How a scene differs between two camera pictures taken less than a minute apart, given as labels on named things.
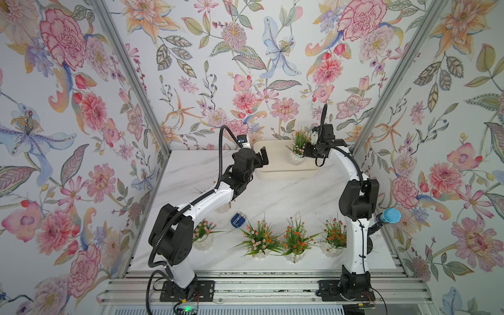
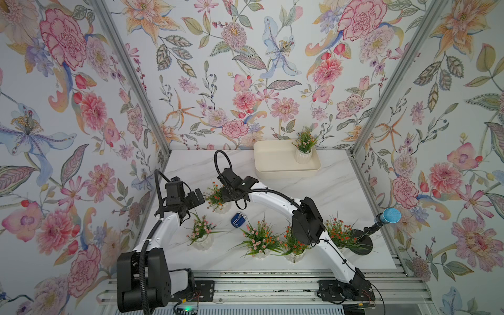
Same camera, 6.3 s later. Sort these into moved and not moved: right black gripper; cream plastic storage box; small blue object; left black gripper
Moved: left black gripper; right black gripper
Not moved: cream plastic storage box; small blue object
